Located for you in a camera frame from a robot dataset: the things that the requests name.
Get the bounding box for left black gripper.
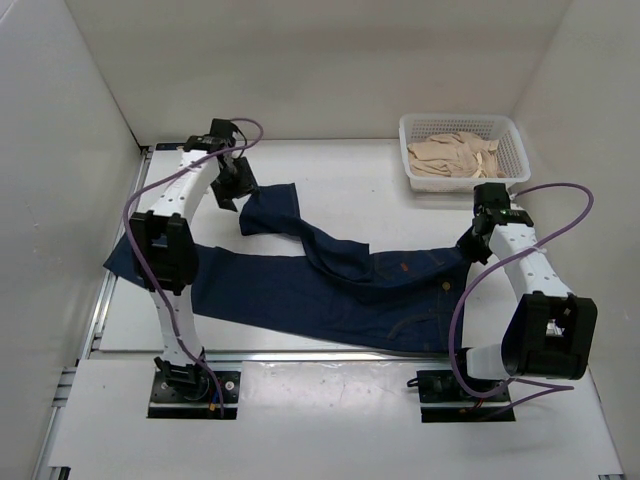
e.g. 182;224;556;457
211;157;261;213

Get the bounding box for dark blue denim trousers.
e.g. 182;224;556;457
103;182;474;360

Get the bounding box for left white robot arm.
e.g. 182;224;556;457
123;118;258;401

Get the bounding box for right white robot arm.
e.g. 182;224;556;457
448;183;598;400

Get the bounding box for beige trousers in basket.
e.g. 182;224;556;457
407;131;506;179

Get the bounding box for white plastic basket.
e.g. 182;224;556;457
399;113;531;193

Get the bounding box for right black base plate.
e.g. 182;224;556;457
406;370;516;424

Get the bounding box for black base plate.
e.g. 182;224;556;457
406;370;516;424
147;369;241;420

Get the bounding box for aluminium front rail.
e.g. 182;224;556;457
206;349;449;363

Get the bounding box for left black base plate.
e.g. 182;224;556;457
147;369;241;420

